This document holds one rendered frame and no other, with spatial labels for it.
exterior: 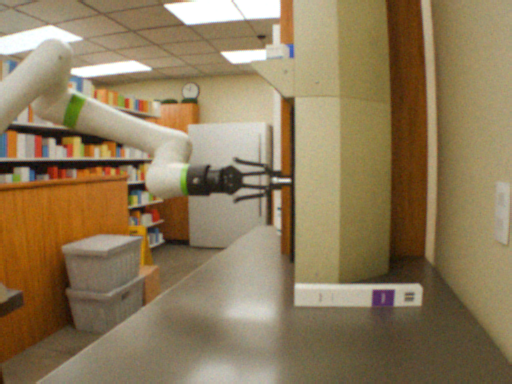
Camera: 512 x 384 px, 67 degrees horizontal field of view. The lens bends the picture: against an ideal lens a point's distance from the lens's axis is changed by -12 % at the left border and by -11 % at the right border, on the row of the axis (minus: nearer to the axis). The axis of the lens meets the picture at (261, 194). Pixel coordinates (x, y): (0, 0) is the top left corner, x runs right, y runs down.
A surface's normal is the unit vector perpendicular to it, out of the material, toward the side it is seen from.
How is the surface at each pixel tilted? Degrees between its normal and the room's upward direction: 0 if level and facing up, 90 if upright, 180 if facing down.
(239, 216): 90
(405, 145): 90
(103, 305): 95
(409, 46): 90
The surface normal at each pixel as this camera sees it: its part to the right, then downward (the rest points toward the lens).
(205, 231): -0.18, 0.07
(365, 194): 0.56, 0.06
